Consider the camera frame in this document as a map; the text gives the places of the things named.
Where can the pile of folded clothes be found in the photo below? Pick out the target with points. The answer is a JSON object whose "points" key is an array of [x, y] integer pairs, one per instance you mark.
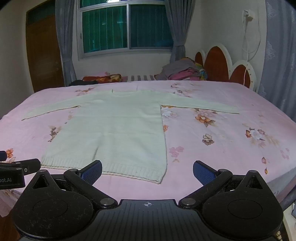
{"points": [[180, 69]]}

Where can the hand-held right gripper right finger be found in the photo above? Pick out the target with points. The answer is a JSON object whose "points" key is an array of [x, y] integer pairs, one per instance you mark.
{"points": [[201, 172]]}

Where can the red floral cloth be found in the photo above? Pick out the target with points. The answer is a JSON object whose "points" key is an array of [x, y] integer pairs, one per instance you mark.
{"points": [[104, 78]]}

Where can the white charger plug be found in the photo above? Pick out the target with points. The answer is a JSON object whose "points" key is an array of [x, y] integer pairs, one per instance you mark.
{"points": [[248, 14]]}

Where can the white knitted sweater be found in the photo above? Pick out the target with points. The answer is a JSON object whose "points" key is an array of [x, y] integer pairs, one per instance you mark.
{"points": [[111, 129]]}

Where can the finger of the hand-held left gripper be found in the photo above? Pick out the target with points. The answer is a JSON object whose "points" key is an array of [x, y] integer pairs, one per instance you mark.
{"points": [[2, 155], [31, 165]]}

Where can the red and white headboard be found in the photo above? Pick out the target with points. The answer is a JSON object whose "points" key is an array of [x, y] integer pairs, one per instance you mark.
{"points": [[216, 62]]}

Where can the brown wooden door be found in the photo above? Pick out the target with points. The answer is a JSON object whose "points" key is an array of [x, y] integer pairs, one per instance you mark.
{"points": [[44, 53]]}

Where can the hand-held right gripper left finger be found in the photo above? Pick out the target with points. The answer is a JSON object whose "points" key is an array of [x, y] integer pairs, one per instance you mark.
{"points": [[93, 171]]}

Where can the pink floral bed sheet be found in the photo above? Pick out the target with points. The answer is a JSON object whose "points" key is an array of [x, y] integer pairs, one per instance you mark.
{"points": [[219, 143]]}

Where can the blue patterned curtain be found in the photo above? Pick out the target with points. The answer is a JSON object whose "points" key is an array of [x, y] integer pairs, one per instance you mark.
{"points": [[279, 58]]}

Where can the grey window curtain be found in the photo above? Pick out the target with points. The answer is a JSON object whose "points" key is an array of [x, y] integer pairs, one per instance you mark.
{"points": [[180, 25], [66, 41]]}

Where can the sliding glass window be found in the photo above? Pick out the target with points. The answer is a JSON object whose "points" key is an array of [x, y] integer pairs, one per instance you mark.
{"points": [[126, 25]]}

